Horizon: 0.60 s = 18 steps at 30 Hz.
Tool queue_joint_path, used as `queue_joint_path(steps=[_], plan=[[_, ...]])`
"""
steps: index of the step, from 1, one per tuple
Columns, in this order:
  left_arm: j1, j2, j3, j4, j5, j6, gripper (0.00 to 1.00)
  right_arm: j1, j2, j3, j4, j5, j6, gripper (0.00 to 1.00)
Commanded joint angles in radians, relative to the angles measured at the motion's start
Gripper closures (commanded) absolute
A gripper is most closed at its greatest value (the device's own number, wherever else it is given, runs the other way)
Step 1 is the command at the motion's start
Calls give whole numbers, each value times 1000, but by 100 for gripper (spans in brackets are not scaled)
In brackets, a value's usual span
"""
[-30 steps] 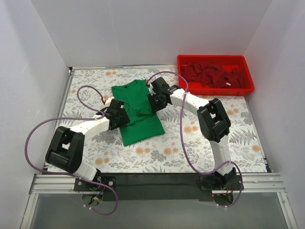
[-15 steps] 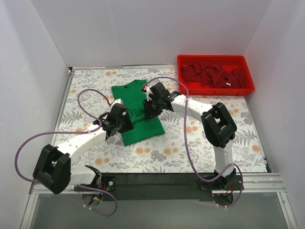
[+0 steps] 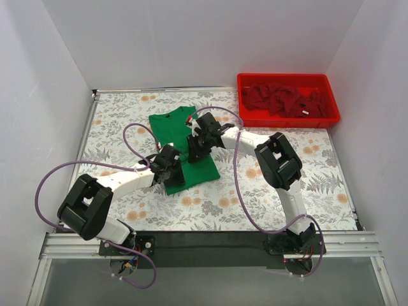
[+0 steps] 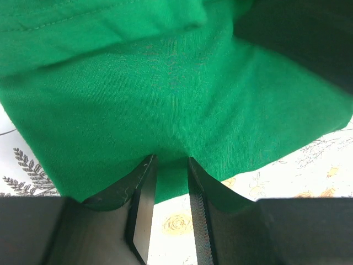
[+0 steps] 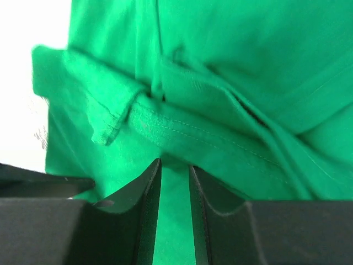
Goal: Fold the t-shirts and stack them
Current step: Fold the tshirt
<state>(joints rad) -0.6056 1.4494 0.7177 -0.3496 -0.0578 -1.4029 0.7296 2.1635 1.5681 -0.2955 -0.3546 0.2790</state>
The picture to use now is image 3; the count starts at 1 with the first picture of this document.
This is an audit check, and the red plastic bin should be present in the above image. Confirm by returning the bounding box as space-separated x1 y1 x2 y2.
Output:
237 73 340 129

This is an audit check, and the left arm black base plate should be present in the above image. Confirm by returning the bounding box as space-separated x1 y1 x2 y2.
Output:
98 235 156 256

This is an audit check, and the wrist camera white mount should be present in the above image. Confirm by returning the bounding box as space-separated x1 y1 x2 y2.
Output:
186 116 201 137
156 142 173 152

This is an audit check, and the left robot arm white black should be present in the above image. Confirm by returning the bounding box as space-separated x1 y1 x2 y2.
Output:
57 144 185 255

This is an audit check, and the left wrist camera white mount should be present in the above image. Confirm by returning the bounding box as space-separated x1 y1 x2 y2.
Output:
156 142 173 152

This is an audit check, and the green t shirt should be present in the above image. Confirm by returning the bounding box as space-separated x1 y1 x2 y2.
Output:
149 106 221 195

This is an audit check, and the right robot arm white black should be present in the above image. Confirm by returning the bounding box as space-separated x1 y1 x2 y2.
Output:
186 112 316 254

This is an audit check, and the floral patterned table mat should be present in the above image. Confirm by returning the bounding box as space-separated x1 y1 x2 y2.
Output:
76 91 357 231

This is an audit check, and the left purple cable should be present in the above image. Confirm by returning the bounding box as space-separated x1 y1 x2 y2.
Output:
34 122 157 289

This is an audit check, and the black front crossbar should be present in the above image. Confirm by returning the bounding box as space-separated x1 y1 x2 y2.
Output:
137 231 285 270

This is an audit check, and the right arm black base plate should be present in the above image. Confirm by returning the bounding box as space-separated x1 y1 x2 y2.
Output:
264 233 326 255

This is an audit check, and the dark red t shirt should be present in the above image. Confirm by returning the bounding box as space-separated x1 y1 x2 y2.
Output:
242 82 328 119

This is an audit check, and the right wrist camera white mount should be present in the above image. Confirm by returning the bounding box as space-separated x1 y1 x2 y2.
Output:
186 116 201 137

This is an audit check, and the aluminium frame rail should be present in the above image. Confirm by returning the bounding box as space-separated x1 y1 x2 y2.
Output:
40 231 383 259

